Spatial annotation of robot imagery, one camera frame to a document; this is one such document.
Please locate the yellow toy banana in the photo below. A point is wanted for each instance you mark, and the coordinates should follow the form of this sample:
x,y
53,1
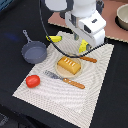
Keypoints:
x,y
54,38

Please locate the cream bowl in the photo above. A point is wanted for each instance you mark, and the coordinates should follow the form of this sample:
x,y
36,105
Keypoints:
x,y
122,14

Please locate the white woven placemat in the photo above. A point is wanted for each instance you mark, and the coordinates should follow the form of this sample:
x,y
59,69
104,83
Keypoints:
x,y
70,103

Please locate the yellow toy cheese wedge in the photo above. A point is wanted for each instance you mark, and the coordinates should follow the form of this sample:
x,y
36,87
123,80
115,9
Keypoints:
x,y
83,46

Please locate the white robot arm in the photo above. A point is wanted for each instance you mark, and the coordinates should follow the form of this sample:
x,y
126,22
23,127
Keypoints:
x,y
78,8

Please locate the small grey frying pan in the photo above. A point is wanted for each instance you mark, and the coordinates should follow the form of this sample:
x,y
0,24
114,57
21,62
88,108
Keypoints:
x,y
33,51

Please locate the pink toy stove top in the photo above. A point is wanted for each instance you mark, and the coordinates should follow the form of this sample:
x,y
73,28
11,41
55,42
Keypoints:
x,y
108,11

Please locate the wooden handled toy fork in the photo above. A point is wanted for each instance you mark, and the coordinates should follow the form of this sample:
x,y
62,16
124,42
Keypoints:
x,y
66,80

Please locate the red toy tomato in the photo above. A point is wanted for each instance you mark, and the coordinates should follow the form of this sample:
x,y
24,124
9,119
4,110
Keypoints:
x,y
32,81

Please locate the orange toy bread loaf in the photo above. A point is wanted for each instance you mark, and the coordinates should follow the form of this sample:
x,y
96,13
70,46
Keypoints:
x,y
69,65

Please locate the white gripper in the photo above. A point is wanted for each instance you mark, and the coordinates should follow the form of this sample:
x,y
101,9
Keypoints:
x,y
91,29

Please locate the wooden handled toy knife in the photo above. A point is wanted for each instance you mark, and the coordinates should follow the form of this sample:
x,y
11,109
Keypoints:
x,y
85,58

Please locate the round wooden plate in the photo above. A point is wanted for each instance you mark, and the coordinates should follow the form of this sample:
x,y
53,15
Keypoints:
x,y
60,69

